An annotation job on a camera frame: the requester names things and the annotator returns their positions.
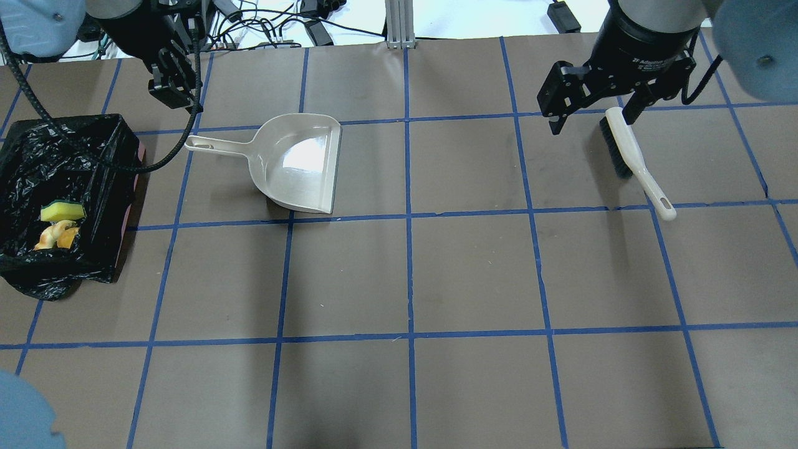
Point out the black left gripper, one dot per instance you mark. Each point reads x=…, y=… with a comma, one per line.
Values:
x=126, y=26

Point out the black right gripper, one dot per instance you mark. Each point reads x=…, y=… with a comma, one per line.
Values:
x=637, y=38

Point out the beige hand brush black bristles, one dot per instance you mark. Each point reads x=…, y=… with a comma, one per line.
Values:
x=626, y=156

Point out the beige plastic dustpan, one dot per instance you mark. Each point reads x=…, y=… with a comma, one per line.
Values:
x=292, y=159

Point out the yellow green sponge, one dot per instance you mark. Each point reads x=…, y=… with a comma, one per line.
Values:
x=62, y=211

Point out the yellow potato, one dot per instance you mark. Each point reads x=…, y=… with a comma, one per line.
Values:
x=49, y=239

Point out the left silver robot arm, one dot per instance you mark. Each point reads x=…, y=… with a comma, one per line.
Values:
x=45, y=30

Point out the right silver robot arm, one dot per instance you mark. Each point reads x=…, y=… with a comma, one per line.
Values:
x=757, y=40

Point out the bin with black bag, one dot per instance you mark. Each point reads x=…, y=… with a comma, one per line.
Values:
x=39, y=170

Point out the black power brick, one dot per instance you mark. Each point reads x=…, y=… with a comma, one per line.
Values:
x=561, y=16

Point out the aluminium frame post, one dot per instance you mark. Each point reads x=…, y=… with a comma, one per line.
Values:
x=399, y=24

